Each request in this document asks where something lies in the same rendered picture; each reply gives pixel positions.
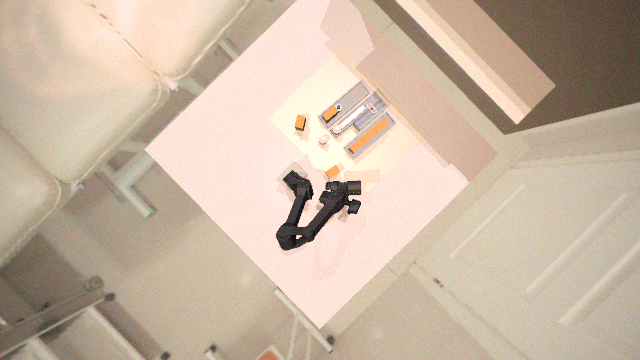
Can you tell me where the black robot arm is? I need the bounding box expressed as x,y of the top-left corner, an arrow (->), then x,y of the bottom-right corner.
276,170 -> 362,251

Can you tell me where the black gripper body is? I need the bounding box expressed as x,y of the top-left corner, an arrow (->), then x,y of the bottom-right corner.
319,190 -> 361,214

